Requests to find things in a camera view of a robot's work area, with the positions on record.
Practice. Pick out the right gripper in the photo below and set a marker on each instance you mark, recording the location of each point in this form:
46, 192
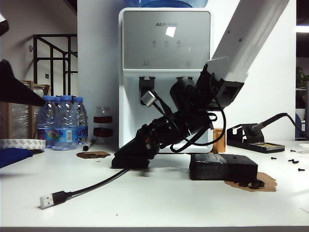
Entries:
169, 130

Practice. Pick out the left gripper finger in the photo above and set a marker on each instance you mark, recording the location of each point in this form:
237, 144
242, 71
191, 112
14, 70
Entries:
14, 89

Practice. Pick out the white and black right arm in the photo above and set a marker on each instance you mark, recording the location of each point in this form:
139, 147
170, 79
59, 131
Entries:
253, 36

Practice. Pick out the white left arm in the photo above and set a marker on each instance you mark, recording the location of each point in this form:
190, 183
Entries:
3, 24

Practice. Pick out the black USB hub box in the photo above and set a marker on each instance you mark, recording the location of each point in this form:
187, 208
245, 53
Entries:
130, 163

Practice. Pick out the black sponge block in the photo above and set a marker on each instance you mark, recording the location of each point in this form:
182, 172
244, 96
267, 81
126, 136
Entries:
222, 169

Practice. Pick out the glass jar with brown bands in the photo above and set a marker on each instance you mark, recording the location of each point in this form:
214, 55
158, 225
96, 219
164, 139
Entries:
103, 131

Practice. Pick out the black stair railing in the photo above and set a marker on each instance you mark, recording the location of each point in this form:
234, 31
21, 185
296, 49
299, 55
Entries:
51, 62

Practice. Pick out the clear water bottle blue cap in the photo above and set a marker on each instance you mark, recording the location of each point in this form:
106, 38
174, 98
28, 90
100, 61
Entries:
46, 123
81, 120
66, 125

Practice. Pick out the black marker pen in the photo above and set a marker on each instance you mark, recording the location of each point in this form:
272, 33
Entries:
88, 145

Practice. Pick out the white tape roll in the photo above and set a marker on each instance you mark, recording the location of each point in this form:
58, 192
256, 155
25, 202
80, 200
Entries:
21, 144

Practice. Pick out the black dispenser tap lever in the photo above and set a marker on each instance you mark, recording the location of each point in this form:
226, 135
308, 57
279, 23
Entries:
184, 81
144, 84

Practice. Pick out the blue cloth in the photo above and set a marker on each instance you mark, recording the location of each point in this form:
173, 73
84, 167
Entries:
13, 157

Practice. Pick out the gold cylindrical can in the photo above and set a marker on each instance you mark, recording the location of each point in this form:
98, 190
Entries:
219, 142

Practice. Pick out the white AUX water dispenser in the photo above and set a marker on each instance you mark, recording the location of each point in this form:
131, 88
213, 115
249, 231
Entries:
144, 48

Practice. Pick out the black soldering iron stand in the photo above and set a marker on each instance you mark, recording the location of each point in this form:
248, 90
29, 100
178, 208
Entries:
241, 141

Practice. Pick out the brass cleaning wool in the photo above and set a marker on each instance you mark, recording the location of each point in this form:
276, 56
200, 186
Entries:
266, 145

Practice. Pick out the blue water jug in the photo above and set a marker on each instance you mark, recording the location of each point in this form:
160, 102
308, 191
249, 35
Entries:
166, 3

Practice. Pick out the blue plastic item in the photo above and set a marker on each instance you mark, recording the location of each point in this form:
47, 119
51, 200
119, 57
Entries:
298, 125

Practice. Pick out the plastic wrapped wooden frame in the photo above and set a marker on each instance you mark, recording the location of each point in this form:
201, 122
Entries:
19, 120
44, 89

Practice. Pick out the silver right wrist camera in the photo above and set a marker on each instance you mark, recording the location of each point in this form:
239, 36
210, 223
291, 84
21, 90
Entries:
148, 99

